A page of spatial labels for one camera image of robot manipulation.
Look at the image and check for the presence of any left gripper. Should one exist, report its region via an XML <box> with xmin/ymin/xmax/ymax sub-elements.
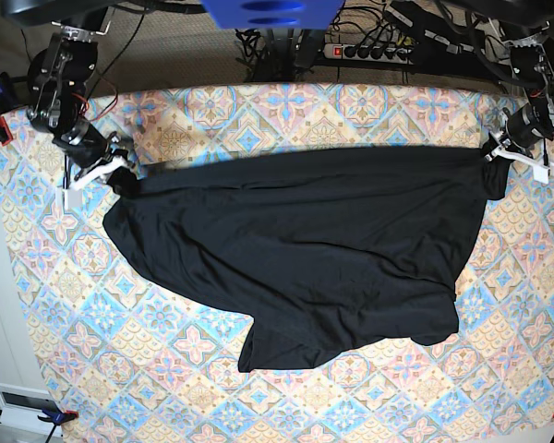
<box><xmin>482</xmin><ymin>103</ymin><xmax>554</xmax><ymax>183</ymax></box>

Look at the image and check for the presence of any white floor box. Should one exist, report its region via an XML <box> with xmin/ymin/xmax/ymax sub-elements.
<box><xmin>0</xmin><ymin>383</ymin><xmax>57</xmax><ymax>437</ymax></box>

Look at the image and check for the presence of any orange black clamp lower left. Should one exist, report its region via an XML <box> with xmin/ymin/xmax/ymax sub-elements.
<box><xmin>0</xmin><ymin>408</ymin><xmax>78</xmax><ymax>425</ymax></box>

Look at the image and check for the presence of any white power strip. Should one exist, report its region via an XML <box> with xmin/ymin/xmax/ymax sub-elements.
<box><xmin>322</xmin><ymin>43</ymin><xmax>412</xmax><ymax>63</ymax></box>

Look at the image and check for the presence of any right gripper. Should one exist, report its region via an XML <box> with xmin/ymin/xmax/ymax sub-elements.
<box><xmin>53</xmin><ymin>120</ymin><xmax>134</xmax><ymax>208</ymax></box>

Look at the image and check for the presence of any black t-shirt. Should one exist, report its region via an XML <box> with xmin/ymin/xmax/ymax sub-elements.
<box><xmin>103</xmin><ymin>146</ymin><xmax>510</xmax><ymax>373</ymax></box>

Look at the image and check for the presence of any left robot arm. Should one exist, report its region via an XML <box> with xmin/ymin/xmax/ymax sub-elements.
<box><xmin>452</xmin><ymin>1</ymin><xmax>554</xmax><ymax>184</ymax></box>

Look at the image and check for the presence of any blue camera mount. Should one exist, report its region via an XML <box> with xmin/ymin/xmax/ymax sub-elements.
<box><xmin>201</xmin><ymin>0</ymin><xmax>343</xmax><ymax>30</ymax></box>

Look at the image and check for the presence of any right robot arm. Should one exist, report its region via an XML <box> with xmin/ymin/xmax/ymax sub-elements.
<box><xmin>0</xmin><ymin>1</ymin><xmax>139</xmax><ymax>209</ymax></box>

